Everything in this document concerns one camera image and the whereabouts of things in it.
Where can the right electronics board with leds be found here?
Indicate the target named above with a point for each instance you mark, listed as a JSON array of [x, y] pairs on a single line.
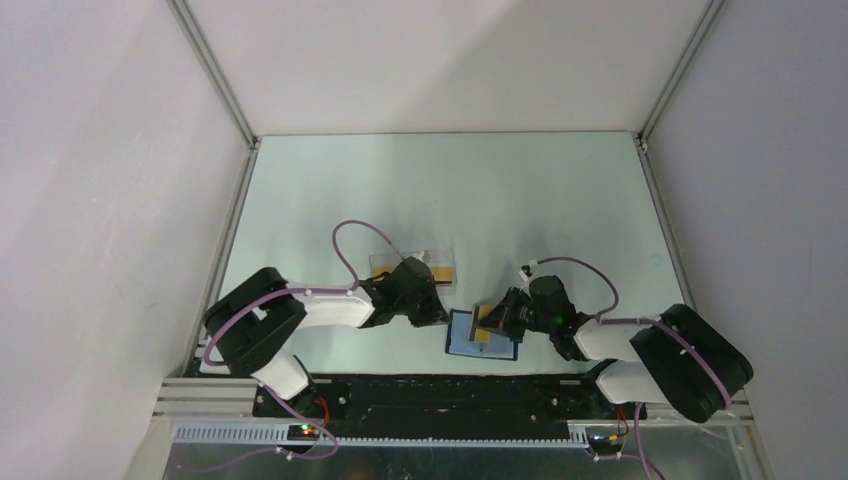
[[610, 446]]

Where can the blue leather card holder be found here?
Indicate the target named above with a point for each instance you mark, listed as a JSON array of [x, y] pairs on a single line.
[[460, 342]]

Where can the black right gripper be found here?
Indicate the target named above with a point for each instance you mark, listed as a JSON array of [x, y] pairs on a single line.
[[501, 318]]

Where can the grey slotted cable duct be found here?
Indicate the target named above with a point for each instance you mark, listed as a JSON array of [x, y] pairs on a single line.
[[279, 435]]

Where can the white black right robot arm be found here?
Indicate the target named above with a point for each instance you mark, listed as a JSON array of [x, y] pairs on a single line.
[[675, 358]]

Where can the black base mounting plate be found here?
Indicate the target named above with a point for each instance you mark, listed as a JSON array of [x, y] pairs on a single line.
[[460, 407]]

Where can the left electronics board with leds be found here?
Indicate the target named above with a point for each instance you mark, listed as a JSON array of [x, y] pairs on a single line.
[[303, 432]]

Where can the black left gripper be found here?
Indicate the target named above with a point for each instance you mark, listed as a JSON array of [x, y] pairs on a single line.
[[434, 311]]

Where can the electronics board with leds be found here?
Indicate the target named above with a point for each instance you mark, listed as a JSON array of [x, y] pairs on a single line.
[[610, 446], [303, 432]]

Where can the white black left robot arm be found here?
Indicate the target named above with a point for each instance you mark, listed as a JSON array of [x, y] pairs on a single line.
[[249, 327]]

